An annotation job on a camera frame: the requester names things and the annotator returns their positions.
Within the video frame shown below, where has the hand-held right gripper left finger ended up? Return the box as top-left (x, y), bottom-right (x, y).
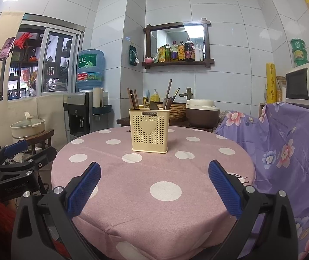
top-left (11, 161), bottom-right (102, 260)

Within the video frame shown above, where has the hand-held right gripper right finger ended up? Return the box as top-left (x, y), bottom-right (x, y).
top-left (208, 159), bottom-right (299, 260)

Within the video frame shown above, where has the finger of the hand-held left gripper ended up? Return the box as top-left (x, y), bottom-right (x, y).
top-left (13, 146), bottom-right (58, 174)
top-left (0, 140), bottom-right (28, 169)

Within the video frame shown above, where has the cream perforated utensil holder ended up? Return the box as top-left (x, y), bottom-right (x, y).
top-left (128, 108), bottom-right (169, 153)

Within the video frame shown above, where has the black gold-tipped chopstick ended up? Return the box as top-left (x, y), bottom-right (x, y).
top-left (169, 87), bottom-right (181, 109)

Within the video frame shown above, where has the dark wooden stool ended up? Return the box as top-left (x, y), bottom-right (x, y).
top-left (21, 128), bottom-right (55, 155)

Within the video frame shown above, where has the cream pot with glass lid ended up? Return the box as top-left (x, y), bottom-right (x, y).
top-left (10, 112), bottom-right (46, 139)

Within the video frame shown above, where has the water dispenser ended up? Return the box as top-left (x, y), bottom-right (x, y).
top-left (64, 91), bottom-right (109, 143)

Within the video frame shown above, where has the pink polka dot tablecloth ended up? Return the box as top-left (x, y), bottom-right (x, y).
top-left (51, 126), bottom-right (256, 260)

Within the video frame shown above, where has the purple floral cloth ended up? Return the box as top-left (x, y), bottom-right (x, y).
top-left (215, 101), bottom-right (309, 260)

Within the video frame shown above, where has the dark blue cup holder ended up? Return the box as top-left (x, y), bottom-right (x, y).
top-left (93, 104), bottom-right (112, 116)

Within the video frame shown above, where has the dark wooden counter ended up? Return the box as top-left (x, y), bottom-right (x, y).
top-left (117, 117), bottom-right (217, 133)

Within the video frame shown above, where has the white paper cup stack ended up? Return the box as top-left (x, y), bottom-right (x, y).
top-left (93, 87), bottom-right (104, 107)

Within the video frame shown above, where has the brown and cream rice cooker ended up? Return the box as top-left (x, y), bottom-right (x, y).
top-left (186, 99), bottom-right (220, 128)

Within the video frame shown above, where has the woven basket basin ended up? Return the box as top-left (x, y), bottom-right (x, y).
top-left (157, 102), bottom-right (187, 124)

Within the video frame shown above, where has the sliding window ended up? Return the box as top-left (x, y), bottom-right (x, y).
top-left (7, 19), bottom-right (86, 102)

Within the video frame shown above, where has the blue water jug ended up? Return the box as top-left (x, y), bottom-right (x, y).
top-left (76, 49), bottom-right (107, 91)

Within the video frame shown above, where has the smartphone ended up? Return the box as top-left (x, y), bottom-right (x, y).
top-left (0, 36), bottom-right (16, 62)

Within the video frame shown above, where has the bronze faucet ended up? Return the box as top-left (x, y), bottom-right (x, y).
top-left (179, 87), bottom-right (193, 101)

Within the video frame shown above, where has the red artificial flower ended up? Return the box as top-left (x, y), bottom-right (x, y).
top-left (13, 32), bottom-right (34, 48)

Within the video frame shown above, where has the glass storage jar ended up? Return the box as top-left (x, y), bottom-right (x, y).
top-left (276, 75), bottom-right (286, 103)

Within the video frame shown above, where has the yellow patterned roll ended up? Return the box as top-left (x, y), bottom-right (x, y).
top-left (265, 63), bottom-right (276, 104)

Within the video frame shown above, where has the white microwave oven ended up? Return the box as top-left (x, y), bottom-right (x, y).
top-left (285, 60), bottom-right (309, 105)

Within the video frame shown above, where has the green packet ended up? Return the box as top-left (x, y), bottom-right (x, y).
top-left (129, 45), bottom-right (139, 67)

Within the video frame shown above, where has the wooden framed mirror shelf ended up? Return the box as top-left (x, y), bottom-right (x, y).
top-left (143, 18), bottom-right (215, 71)

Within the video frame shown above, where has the dark soy sauce bottle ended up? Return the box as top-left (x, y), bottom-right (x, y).
top-left (184, 38), bottom-right (196, 61)

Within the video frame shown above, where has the yellow green refill pouch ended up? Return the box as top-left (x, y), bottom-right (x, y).
top-left (154, 46), bottom-right (168, 63)

